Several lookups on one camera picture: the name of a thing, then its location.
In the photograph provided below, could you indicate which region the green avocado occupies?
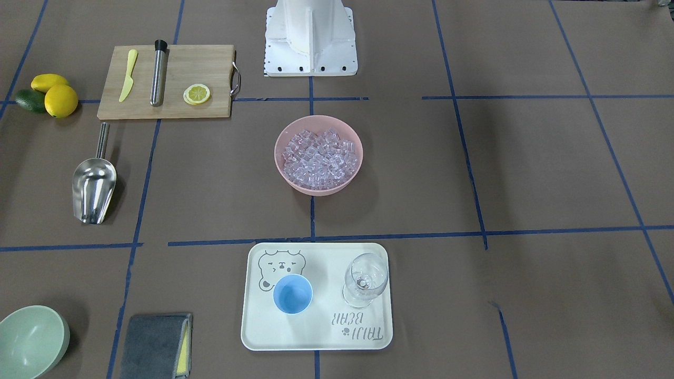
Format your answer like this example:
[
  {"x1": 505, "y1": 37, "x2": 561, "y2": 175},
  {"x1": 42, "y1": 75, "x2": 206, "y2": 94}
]
[{"x1": 15, "y1": 89, "x2": 47, "y2": 114}]

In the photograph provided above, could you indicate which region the pink bowl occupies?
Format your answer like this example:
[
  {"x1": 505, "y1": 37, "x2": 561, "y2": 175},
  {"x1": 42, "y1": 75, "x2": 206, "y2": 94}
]
[{"x1": 274, "y1": 115, "x2": 364, "y2": 196}]

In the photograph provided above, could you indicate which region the bamboo cutting board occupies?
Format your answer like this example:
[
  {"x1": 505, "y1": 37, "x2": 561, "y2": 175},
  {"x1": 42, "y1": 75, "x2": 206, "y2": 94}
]
[{"x1": 98, "y1": 45, "x2": 235, "y2": 122}]

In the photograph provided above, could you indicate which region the light green bowl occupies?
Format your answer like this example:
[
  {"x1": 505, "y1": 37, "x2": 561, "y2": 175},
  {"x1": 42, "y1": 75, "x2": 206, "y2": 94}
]
[{"x1": 1, "y1": 305, "x2": 71, "y2": 378}]

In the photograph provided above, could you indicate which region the lemon slice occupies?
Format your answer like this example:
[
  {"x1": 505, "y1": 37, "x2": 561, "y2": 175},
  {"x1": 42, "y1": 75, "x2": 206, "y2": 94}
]
[{"x1": 183, "y1": 84, "x2": 211, "y2": 105}]

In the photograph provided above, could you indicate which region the grey and yellow cloth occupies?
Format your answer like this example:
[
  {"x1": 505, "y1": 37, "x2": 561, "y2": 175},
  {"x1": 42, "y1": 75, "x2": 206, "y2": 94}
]
[{"x1": 120, "y1": 313, "x2": 193, "y2": 378}]

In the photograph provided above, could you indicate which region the yellow lemon oblong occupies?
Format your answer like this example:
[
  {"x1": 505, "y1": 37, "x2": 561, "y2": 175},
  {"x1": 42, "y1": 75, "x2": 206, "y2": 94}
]
[{"x1": 31, "y1": 73, "x2": 70, "y2": 94}]

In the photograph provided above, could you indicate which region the clear wine glass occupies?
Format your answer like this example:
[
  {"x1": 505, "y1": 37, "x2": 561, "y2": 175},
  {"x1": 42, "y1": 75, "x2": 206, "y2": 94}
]
[{"x1": 342, "y1": 253, "x2": 389, "y2": 309}]

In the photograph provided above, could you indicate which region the yellow plastic knife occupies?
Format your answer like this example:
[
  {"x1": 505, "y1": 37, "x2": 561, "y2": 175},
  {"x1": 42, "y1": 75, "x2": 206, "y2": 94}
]
[{"x1": 118, "y1": 49, "x2": 138, "y2": 103}]

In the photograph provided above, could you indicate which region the steel ice scoop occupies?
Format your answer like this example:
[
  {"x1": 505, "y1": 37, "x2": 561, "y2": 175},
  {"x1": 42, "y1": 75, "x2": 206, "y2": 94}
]
[{"x1": 72, "y1": 122, "x2": 116, "y2": 225}]

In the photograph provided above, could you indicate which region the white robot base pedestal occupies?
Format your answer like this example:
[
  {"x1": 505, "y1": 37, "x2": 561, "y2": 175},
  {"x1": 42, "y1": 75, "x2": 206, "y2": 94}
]
[{"x1": 263, "y1": 1, "x2": 359, "y2": 77}]

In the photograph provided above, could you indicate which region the steel muddler black tip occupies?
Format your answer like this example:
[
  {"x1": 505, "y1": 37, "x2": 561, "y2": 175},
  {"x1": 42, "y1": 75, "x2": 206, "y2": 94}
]
[{"x1": 150, "y1": 40, "x2": 168, "y2": 106}]

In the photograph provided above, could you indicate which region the cream bear serving tray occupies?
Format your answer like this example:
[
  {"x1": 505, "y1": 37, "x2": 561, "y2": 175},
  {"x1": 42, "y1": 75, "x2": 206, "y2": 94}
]
[{"x1": 241, "y1": 243, "x2": 394, "y2": 351}]

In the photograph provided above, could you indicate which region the pile of clear ice cubes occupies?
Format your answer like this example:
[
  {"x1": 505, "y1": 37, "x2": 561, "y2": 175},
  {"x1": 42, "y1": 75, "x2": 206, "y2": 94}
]
[{"x1": 281, "y1": 128, "x2": 361, "y2": 190}]

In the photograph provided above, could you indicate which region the yellow lemon round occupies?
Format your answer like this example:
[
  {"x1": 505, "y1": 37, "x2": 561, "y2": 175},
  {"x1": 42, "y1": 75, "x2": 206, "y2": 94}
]
[{"x1": 44, "y1": 84, "x2": 79, "y2": 118}]

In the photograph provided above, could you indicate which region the light blue cup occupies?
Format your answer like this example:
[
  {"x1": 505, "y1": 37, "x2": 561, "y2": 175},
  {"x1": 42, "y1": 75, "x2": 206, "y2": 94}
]
[{"x1": 273, "y1": 274, "x2": 313, "y2": 315}]

